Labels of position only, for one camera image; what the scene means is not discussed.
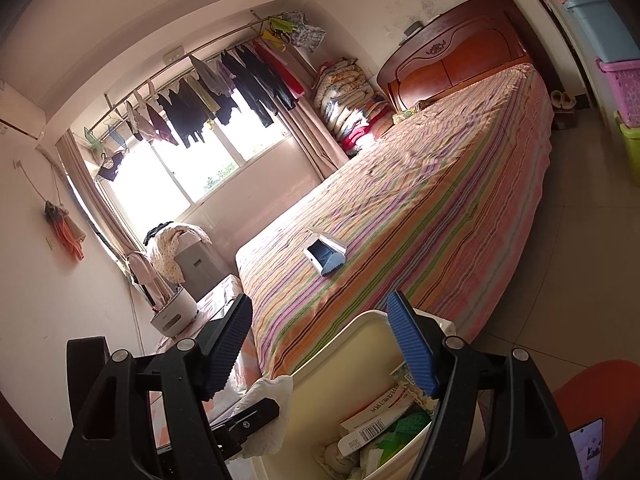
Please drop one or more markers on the wooden headboard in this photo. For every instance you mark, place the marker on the wooden headboard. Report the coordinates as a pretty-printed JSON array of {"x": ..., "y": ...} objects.
[{"x": 450, "y": 55}]

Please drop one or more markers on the white garment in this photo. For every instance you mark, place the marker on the white garment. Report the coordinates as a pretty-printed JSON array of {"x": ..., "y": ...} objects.
[{"x": 145, "y": 275}]

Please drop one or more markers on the white cabinet appliance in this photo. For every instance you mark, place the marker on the white cabinet appliance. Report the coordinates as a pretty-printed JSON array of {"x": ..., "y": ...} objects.
[{"x": 200, "y": 265}]

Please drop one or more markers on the white tissue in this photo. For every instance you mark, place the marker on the white tissue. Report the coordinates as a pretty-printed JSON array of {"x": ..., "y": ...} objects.
[{"x": 270, "y": 390}]

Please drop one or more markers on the striped bed blanket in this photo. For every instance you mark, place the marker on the striped bed blanket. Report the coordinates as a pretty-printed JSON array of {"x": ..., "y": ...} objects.
[{"x": 425, "y": 200}]

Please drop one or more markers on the dotted cloth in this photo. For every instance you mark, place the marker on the dotted cloth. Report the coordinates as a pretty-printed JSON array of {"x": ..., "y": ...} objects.
[{"x": 167, "y": 250}]

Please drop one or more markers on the window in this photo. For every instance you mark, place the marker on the window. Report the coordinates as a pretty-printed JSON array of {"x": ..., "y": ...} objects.
[{"x": 165, "y": 180}]

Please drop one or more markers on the white slipper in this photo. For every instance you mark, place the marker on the white slipper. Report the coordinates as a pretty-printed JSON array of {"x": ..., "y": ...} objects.
[
  {"x": 556, "y": 100},
  {"x": 569, "y": 100}
]

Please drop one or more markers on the orange hanging cloth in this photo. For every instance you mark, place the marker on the orange hanging cloth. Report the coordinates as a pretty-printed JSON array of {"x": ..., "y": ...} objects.
[{"x": 67, "y": 232}]

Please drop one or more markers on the blue storage box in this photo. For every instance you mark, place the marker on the blue storage box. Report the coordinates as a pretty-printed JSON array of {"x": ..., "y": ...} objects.
[{"x": 600, "y": 25}]

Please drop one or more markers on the orange stool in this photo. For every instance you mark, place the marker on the orange stool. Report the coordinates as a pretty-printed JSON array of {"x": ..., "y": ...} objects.
[{"x": 600, "y": 390}]

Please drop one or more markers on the stack of folded quilts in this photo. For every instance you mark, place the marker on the stack of folded quilts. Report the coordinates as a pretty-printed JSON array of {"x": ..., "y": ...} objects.
[{"x": 345, "y": 105}]

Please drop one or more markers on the cream plastic bin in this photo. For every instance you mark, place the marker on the cream plastic bin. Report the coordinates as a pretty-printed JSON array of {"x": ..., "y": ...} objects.
[{"x": 360, "y": 350}]

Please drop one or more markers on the metal clothes rail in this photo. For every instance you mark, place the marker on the metal clothes rail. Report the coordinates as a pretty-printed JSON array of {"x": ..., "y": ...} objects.
[{"x": 200, "y": 47}]

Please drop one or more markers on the green storage box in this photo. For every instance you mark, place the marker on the green storage box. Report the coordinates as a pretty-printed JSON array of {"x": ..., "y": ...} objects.
[{"x": 630, "y": 150}]

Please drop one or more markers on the smartphone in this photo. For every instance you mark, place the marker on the smartphone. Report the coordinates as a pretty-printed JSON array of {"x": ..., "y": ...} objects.
[{"x": 590, "y": 450}]

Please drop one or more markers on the white crumpled plastic bag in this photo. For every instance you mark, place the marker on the white crumpled plastic bag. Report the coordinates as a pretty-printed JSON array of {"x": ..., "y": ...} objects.
[{"x": 335, "y": 457}]

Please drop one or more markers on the purple plastic basket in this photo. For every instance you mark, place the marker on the purple plastic basket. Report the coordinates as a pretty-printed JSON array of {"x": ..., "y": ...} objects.
[{"x": 622, "y": 92}]

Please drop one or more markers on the beige curtain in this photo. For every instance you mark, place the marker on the beige curtain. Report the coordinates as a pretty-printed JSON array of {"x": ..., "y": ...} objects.
[
  {"x": 90, "y": 190},
  {"x": 310, "y": 135}
]

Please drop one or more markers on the small grey box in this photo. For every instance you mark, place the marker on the small grey box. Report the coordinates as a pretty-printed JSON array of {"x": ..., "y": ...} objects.
[{"x": 414, "y": 28}]

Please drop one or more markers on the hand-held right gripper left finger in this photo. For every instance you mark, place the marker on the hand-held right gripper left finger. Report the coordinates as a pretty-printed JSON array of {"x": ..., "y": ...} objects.
[{"x": 227, "y": 350}]

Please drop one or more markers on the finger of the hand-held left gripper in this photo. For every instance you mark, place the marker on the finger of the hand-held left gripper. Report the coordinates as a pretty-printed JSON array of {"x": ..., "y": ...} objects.
[{"x": 247, "y": 422}]

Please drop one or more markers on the black garment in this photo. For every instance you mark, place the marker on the black garment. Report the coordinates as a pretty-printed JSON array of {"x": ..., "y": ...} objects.
[{"x": 155, "y": 230}]

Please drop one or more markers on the white medicine box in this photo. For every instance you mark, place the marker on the white medicine box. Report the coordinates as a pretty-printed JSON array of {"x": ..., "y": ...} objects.
[{"x": 372, "y": 412}]

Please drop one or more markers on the wall air conditioner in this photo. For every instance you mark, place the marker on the wall air conditioner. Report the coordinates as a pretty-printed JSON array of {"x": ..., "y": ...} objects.
[{"x": 20, "y": 115}]

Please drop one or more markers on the floral pillow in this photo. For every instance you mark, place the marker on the floral pillow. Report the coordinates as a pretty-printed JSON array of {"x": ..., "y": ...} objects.
[{"x": 407, "y": 112}]

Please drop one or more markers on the green packet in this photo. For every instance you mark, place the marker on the green packet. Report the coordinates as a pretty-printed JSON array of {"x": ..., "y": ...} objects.
[{"x": 405, "y": 425}]

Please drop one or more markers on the white utensil holder box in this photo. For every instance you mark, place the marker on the white utensil holder box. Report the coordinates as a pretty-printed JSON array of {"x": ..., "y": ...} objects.
[{"x": 172, "y": 312}]

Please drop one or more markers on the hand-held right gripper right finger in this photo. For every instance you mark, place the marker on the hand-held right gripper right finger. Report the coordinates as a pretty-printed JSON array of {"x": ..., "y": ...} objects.
[{"x": 412, "y": 345}]

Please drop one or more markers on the row of hanging clothes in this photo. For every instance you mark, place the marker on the row of hanging clothes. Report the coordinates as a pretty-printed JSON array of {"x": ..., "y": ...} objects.
[{"x": 190, "y": 105}]

